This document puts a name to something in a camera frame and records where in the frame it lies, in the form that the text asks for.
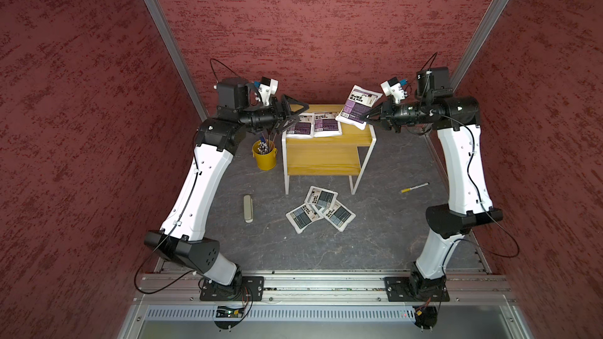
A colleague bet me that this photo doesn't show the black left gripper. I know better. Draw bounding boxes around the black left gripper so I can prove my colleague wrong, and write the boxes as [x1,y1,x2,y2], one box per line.
[239,94,309,134]

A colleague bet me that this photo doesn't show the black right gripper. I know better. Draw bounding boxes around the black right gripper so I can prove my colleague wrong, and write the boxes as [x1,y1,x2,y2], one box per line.
[361,93,433,131]

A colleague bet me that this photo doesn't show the wooden shelf with white frame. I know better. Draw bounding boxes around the wooden shelf with white frame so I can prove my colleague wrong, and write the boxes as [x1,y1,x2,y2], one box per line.
[281,124,377,195]

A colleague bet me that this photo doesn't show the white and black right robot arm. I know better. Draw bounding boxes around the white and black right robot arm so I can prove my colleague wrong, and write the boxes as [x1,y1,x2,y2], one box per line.
[364,67,503,300]

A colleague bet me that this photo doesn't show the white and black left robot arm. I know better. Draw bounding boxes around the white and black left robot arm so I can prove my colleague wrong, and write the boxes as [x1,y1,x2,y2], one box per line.
[144,77,309,300]

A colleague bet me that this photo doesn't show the pens in cup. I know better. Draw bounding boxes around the pens in cup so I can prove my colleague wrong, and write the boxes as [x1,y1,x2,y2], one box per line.
[258,130,276,155]

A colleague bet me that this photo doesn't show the yellow pen cup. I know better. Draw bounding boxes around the yellow pen cup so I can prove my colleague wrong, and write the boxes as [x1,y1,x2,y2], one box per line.
[252,141,278,171]

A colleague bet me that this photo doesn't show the beige rectangular case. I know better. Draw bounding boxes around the beige rectangular case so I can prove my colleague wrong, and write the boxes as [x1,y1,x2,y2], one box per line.
[243,195,254,224]

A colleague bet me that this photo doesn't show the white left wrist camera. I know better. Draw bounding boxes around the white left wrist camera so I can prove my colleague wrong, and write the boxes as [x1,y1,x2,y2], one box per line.
[254,77,279,107]

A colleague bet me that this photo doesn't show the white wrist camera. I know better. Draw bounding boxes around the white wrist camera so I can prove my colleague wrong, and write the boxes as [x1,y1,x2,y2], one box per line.
[381,77,408,105]
[254,77,279,107]

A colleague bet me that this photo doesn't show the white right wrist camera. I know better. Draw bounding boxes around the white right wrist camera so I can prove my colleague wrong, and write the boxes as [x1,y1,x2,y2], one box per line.
[381,77,408,105]

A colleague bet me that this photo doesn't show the yellow handled screwdriver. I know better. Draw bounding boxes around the yellow handled screwdriver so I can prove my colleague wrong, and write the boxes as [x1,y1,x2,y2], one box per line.
[400,182,430,194]

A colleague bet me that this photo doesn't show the right aluminium corner post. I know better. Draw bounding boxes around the right aluminium corner post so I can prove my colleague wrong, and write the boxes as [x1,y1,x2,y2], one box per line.
[448,0,510,92]

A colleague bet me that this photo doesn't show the aluminium corner post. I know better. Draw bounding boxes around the aluminium corner post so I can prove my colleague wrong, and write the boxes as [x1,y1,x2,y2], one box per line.
[143,0,209,121]
[448,0,510,92]

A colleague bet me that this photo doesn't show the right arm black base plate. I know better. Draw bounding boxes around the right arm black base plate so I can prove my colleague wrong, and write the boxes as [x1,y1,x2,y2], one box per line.
[384,275,450,303]

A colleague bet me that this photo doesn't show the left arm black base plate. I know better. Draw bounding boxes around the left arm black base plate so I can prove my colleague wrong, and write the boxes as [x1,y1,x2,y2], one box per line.
[199,276,265,302]

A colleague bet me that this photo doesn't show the left aluminium corner post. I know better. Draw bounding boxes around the left aluminium corner post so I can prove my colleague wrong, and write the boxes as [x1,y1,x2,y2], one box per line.
[143,0,209,121]

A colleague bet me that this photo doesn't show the aluminium mounting rail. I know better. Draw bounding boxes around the aluminium mounting rail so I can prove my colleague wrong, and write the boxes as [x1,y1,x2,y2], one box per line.
[133,270,517,306]

